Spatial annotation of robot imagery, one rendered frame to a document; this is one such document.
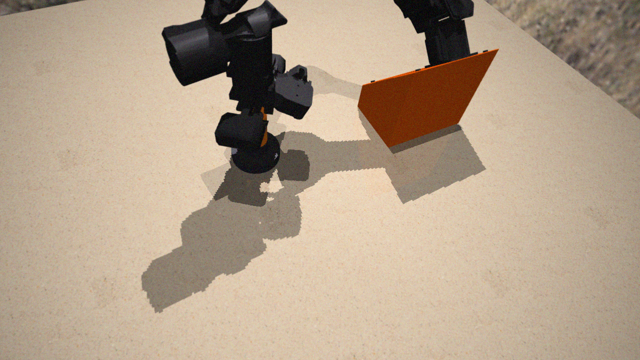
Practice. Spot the dark grey round pedestal with shaft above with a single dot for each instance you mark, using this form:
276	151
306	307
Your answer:
260	161

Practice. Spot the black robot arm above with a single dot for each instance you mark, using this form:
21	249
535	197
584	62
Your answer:
202	48

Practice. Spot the orange cylinder with hole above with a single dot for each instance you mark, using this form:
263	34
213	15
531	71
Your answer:
265	138

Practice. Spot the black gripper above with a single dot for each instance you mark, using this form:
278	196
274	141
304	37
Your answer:
245	131

